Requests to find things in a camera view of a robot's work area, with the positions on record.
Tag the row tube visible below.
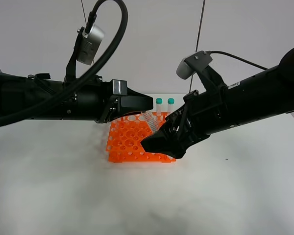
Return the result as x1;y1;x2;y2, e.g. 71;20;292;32
155;98;163;117
167;97;174;115

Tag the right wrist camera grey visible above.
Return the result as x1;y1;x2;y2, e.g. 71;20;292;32
176;59;195;80

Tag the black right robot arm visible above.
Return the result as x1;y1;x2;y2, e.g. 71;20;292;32
141;48;294;159

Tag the thick black left cable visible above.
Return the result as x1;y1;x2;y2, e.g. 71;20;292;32
0;0;128;130

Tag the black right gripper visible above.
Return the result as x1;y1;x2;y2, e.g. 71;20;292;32
141;90;228;159

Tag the thin black right cable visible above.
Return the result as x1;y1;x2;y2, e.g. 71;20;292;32
205;50;269;71

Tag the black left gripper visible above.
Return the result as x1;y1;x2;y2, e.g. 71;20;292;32
76;79;153;123

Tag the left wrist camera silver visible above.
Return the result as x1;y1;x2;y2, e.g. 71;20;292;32
77;23;104;65

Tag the teal capped test tube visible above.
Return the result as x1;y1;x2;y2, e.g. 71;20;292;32
141;111;159;134

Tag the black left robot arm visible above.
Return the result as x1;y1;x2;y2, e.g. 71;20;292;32
0;72;153;127

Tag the orange test tube rack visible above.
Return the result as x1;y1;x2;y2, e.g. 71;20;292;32
106;114;176;163

